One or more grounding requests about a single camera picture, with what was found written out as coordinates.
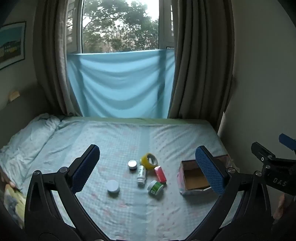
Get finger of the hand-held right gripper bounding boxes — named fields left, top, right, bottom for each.
left=279, top=133, right=296, bottom=151
left=251, top=142, right=276, bottom=164

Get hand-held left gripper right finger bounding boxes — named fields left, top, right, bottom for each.
left=187, top=146, right=271, bottom=241

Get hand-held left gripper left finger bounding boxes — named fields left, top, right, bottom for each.
left=24, top=144, right=109, bottom=241

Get cardboard box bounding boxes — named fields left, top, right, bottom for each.
left=178, top=154, right=232, bottom=196

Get wide white round jar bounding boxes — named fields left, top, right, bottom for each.
left=107, top=180, right=121, bottom=195

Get small red box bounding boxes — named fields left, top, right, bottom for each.
left=154, top=166, right=167, bottom=184

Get white pill bottle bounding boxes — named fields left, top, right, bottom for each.
left=136, top=165, right=147, bottom=185

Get green label jar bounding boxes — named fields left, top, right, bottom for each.
left=147, top=180, right=164, bottom=196

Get yellow tape roll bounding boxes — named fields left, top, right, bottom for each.
left=141, top=153, right=158, bottom=169

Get person's right hand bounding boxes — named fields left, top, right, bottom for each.
left=273, top=194, right=286, bottom=220

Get bed with light blue sheet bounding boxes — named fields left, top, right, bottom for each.
left=0, top=113, right=255, bottom=241

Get light blue crumpled pillow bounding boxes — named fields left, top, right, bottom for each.
left=0, top=113, right=63, bottom=188

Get yellow green printed cloth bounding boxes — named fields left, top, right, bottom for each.
left=3, top=183, right=26, bottom=229

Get light blue hanging cloth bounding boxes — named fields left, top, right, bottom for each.
left=67, top=48, right=175, bottom=119

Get grey curtain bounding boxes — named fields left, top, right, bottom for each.
left=168, top=0, right=235, bottom=135
left=32, top=0, right=81, bottom=116

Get trees outside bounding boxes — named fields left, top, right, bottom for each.
left=83, top=0, right=159, bottom=53

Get window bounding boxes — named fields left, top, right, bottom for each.
left=66, top=0, right=175, bottom=55

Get framed wall picture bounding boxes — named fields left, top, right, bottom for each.
left=0, top=21, right=26, bottom=70

